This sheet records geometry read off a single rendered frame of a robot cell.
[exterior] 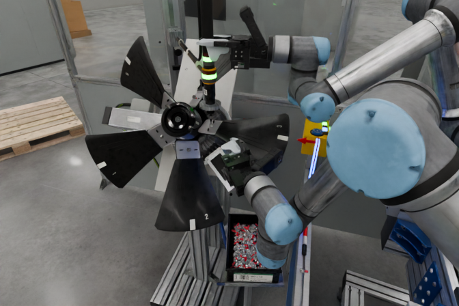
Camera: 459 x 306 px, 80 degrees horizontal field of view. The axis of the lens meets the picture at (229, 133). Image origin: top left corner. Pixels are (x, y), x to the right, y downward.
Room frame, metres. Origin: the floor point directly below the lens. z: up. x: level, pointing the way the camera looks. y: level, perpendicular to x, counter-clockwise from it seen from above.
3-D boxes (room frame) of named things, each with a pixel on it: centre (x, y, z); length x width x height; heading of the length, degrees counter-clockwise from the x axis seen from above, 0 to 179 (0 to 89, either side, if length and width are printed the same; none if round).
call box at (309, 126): (0.99, -0.37, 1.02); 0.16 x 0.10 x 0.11; 164
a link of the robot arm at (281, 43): (0.79, -0.14, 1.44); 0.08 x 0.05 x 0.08; 174
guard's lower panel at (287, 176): (1.49, -0.14, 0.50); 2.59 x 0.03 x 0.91; 74
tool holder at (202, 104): (0.81, 0.07, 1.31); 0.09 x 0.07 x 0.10; 19
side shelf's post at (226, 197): (1.36, 0.02, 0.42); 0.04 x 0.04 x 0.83; 74
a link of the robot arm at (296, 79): (0.76, -0.22, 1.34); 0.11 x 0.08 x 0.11; 1
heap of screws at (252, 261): (0.58, -0.07, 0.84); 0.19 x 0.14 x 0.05; 178
